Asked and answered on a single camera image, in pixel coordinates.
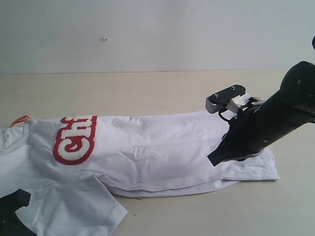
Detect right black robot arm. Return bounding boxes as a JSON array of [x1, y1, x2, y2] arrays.
[[205, 61, 315, 166]]

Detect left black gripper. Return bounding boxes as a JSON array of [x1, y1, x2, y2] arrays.
[[0, 189, 37, 236]]

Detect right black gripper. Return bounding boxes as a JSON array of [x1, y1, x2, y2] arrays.
[[205, 85, 266, 166]]

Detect white t-shirt red lettering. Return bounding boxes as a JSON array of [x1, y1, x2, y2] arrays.
[[0, 112, 279, 236]]

